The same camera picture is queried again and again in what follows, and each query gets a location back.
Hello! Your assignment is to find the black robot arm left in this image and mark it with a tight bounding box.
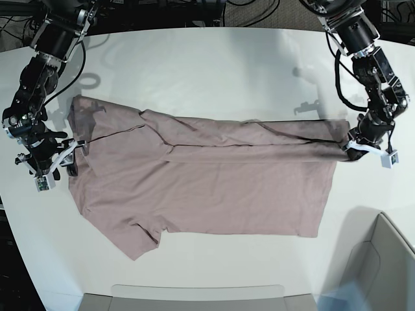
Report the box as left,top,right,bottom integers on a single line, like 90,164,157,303
301,1,410,168

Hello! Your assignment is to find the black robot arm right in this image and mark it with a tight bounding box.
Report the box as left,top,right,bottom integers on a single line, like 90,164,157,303
2,1,99,181

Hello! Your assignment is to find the pink T-shirt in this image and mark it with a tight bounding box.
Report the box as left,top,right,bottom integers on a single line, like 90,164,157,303
68,96,350,259

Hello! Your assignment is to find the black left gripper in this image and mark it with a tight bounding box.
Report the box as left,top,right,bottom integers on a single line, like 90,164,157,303
347,111,394,161

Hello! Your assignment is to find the blue translucent object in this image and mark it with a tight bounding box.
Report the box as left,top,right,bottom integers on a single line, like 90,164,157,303
316,281,371,311

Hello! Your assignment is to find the grey cardboard box right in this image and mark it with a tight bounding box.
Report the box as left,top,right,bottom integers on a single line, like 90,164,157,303
339,213,414,310

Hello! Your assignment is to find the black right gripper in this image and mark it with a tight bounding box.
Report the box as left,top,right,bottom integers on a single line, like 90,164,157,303
6,124,78,177

